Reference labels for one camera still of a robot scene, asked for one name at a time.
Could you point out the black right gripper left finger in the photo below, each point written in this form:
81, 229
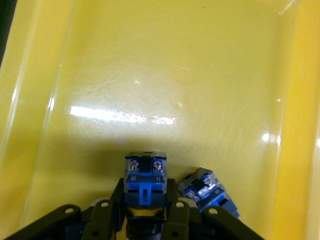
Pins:
100, 220

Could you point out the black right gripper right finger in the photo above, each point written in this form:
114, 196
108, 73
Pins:
180, 220

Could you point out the yellow cap push button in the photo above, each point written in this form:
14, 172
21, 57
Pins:
207, 192
145, 180

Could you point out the yellow plastic tray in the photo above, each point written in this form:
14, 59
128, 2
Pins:
162, 62

